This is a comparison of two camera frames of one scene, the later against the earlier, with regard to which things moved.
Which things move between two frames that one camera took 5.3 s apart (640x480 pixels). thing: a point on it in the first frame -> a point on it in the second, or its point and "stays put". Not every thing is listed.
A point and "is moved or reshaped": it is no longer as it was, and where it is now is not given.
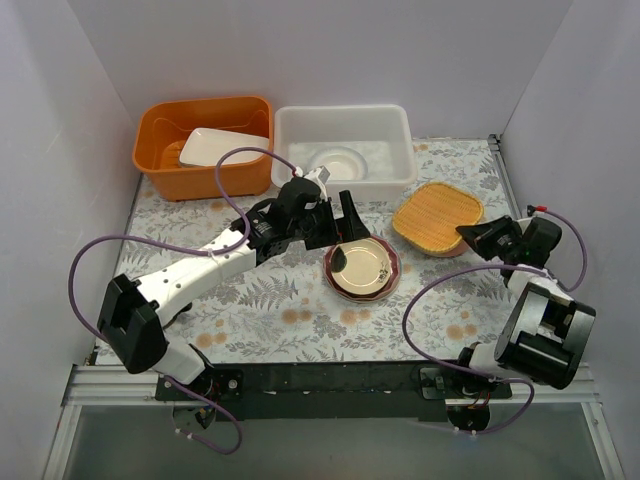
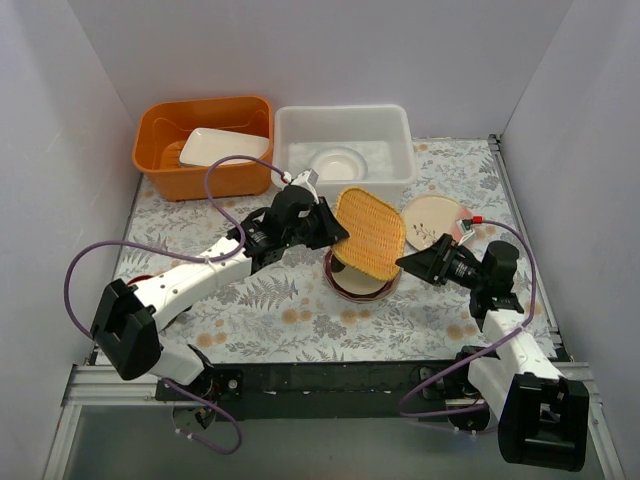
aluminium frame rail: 95,385 stays put
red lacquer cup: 175,316 -> 139,279
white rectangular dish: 206,147 stays put
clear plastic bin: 369,150 stays put
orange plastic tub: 163,128 stays put
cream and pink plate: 451,252 is moved or reshaped
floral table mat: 416,290 stays put
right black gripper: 498,238 -> 438,261
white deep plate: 343,163 stays put
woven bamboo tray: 429,218 -> 376,235
